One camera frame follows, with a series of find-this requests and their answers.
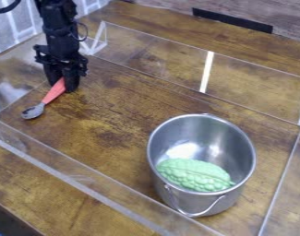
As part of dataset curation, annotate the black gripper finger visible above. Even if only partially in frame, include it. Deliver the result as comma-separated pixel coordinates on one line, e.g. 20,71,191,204
44,65,62,86
63,68,80,92

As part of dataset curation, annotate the green bitter gourd toy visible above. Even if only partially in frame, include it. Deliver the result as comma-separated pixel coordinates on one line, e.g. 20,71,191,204
155,159,234,192

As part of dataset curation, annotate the black strip on wall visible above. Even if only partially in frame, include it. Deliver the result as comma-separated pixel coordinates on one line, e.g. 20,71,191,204
191,7,273,34

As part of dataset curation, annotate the stainless steel pot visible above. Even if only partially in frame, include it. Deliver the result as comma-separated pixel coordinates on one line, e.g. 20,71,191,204
147,113,257,218

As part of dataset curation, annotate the pink handled metal spoon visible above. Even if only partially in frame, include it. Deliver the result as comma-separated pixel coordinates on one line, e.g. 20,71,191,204
21,77,66,120

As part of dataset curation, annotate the black cable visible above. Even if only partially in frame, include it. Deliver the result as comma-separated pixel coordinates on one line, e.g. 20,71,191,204
0,0,90,42

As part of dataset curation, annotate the clear acrylic enclosure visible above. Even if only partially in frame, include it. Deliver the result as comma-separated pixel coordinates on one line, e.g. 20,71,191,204
0,21,300,236

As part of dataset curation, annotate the clear acrylic triangle bracket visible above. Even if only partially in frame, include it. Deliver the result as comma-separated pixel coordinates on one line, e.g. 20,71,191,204
79,22,107,55

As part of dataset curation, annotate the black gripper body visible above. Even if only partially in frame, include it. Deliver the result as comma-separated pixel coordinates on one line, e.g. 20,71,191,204
33,0,87,77

